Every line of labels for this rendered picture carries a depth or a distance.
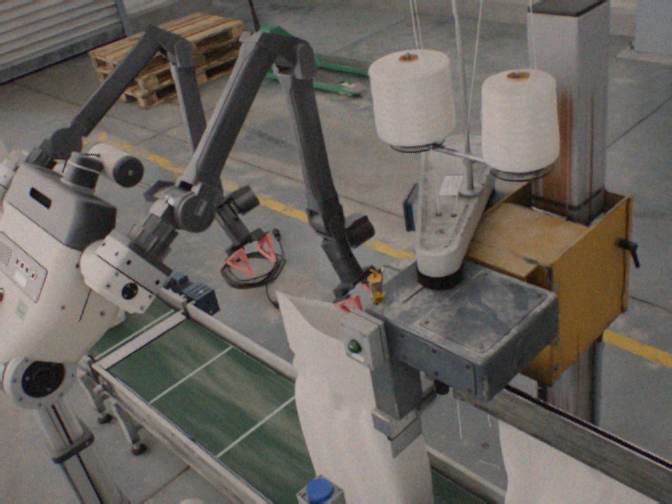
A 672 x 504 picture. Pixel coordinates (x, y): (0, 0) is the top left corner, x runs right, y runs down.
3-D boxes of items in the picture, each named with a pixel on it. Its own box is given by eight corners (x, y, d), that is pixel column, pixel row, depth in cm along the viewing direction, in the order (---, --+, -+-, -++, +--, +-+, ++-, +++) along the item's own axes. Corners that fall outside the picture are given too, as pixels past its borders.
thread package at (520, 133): (466, 165, 144) (460, 82, 135) (510, 136, 152) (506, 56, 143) (533, 183, 134) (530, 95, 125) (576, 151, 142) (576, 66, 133)
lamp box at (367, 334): (345, 356, 147) (338, 319, 142) (361, 343, 150) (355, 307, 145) (373, 371, 142) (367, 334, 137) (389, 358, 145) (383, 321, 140)
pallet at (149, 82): (98, 80, 707) (94, 66, 699) (202, 39, 771) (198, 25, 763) (145, 94, 651) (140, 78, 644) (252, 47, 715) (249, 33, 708)
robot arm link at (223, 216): (209, 213, 209) (209, 208, 204) (229, 200, 211) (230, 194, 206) (223, 233, 209) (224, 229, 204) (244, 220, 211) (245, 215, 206)
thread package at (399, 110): (362, 142, 162) (350, 65, 152) (413, 113, 170) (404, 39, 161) (421, 159, 151) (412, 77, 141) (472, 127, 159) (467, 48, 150)
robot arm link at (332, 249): (314, 242, 176) (324, 239, 171) (336, 227, 179) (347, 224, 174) (328, 267, 177) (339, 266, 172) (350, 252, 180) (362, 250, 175)
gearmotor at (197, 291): (158, 304, 349) (149, 278, 341) (184, 288, 356) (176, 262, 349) (195, 327, 329) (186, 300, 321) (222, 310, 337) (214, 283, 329)
